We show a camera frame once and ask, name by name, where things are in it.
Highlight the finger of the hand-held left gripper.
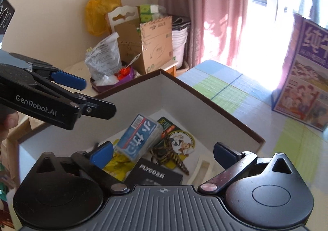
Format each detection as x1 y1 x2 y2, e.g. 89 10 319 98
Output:
70 93 117 120
32 63 87 90

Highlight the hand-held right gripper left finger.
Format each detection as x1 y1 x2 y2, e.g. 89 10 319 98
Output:
34 141 130 196

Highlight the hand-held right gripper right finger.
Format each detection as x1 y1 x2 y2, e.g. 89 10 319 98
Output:
198 142 294 194

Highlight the yellow snack packet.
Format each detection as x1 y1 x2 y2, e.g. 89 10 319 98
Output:
102 151 134 183

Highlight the blue label floss box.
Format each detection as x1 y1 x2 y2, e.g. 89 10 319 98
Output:
113 114 164 161

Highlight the green lip balm card pack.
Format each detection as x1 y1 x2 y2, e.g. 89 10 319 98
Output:
154 116 196 156

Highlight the brown storage box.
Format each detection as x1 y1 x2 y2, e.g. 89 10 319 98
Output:
17 68 265 186

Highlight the small black box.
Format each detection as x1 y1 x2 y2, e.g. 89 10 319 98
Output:
124 157 183 186

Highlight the tiger striped hair claw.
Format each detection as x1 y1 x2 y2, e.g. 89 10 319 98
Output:
149 136 190 176

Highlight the checked cloth desktop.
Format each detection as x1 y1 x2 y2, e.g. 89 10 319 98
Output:
177 59 328 196

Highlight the person's left hand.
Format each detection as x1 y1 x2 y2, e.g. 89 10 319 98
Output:
0 112 19 142

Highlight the clear plastic bag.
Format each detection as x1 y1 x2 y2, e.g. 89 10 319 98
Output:
84 32 123 85

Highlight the purple box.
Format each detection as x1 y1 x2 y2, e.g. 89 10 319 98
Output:
90 66 136 93

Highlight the brown cardboard box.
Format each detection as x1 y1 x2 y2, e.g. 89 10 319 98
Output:
114 24 144 74

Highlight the yellow plastic bag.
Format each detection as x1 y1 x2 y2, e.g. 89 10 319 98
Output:
85 0 122 37

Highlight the white carton with wavy cutout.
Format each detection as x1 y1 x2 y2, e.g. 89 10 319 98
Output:
105 6 141 34

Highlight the printed kraft paper box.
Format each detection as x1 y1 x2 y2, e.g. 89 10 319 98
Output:
140 15 174 75

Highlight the single green tissue pack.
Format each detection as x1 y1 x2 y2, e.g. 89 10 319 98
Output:
140 13 161 23
138 4 167 15

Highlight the stack of white buckets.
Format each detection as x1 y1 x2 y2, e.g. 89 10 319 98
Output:
171 16 191 64

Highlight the blue printed milk carton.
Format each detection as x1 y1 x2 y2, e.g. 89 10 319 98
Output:
271 13 328 133

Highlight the pink curtain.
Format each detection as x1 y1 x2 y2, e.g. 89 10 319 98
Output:
156 0 250 67

